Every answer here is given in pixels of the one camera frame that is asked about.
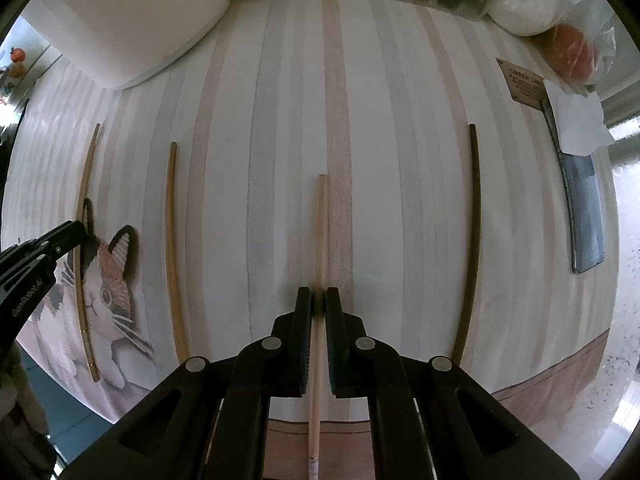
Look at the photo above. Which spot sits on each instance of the dark brown chopstick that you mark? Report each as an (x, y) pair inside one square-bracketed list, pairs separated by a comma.
[(477, 230)]

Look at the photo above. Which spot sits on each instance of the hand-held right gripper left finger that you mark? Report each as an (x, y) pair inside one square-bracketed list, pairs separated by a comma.
[(305, 340)]

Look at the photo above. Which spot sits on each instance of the red orange pouch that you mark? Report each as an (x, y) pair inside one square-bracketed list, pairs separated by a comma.
[(570, 50)]

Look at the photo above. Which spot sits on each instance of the cream plastic utensil holder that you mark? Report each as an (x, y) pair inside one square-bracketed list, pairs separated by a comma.
[(135, 20)]

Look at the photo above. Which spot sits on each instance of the striped cat-print mat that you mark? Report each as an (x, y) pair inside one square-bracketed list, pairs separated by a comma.
[(400, 185)]

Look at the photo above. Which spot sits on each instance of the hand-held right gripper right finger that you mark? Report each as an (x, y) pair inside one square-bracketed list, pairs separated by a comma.
[(332, 345)]

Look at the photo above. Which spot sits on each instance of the small wooden sign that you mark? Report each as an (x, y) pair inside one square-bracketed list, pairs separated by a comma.
[(522, 85)]

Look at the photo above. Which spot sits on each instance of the light wooden chopstick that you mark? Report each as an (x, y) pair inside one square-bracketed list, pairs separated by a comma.
[(320, 230), (170, 260), (83, 320)]

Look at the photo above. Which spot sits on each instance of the orange figurine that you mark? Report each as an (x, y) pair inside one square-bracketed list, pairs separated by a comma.
[(17, 57)]

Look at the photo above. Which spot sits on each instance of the white plastic bag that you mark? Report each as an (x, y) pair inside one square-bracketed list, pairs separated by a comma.
[(530, 5)]

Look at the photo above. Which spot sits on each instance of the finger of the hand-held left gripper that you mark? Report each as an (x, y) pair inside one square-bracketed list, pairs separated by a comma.
[(65, 237)]

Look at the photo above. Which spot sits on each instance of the person's left forearm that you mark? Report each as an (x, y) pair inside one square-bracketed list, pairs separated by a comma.
[(20, 410)]

